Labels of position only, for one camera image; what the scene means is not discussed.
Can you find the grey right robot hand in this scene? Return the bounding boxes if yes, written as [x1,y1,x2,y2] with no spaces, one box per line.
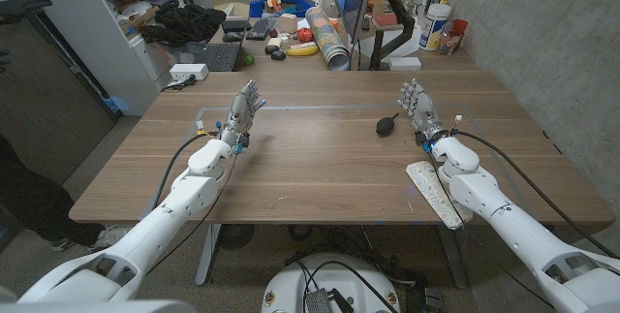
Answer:
[396,78,450,147]

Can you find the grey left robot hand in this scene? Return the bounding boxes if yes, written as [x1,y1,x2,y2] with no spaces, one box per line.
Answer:
[218,78,267,148]

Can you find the person gloved hand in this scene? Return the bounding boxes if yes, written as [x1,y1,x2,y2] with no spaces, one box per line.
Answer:
[0,0,54,26]

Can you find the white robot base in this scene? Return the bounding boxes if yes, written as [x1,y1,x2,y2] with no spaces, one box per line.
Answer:
[261,253,402,313]

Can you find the black rubber air blower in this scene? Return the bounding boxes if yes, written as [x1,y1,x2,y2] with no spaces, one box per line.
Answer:
[375,111,401,138]

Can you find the white flat box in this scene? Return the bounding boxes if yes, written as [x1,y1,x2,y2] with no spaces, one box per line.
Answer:
[388,55,423,72]

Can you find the black laptop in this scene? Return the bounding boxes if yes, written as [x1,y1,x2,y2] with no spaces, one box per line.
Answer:
[186,41,243,73]

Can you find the white power strip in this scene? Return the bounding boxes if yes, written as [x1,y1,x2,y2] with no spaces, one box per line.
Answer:
[169,63,210,82]

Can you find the clear plastic cup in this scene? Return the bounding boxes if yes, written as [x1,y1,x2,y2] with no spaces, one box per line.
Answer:
[439,29,461,56]

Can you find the white shelf unit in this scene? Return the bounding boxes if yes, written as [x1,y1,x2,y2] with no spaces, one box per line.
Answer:
[9,0,185,116]

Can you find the white wipes canister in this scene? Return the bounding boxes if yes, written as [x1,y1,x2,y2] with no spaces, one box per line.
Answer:
[418,3,452,52]

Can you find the black keyboard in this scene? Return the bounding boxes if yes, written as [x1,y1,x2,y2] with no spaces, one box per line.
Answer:
[245,16,272,42]

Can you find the yellow banana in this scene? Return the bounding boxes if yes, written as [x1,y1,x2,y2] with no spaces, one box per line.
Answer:
[286,44,320,57]

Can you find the beige cup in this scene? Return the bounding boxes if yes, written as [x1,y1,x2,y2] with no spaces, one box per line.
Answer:
[278,13,299,35]

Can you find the black crumpled cloth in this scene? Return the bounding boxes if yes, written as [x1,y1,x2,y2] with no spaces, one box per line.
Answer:
[139,2,228,47]

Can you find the colourful printed cylinder tube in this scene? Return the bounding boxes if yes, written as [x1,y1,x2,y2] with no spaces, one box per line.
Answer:
[304,6,352,72]

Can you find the black round floor fan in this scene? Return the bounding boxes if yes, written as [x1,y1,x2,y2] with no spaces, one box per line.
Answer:
[216,224,257,251]

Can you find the blue plastic bin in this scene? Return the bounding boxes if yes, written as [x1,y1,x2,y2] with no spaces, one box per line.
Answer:
[249,0,316,18]

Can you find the grey metal table leg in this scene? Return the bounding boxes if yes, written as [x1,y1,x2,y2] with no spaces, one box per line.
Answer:
[438,225,469,290]
[194,224,222,287]

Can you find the grey white sneaker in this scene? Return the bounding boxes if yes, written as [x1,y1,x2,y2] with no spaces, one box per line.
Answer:
[89,224,132,251]

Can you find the person leg black trousers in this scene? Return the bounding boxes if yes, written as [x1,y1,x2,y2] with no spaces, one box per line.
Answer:
[0,133,106,249]

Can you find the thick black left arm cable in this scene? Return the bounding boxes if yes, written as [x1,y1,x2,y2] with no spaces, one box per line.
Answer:
[150,131,222,217]

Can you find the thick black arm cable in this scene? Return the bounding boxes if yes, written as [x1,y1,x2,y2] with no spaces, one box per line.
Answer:
[150,131,222,217]
[453,129,620,260]

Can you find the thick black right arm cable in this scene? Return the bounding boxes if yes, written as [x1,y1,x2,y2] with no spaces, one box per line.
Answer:
[453,129,620,260]

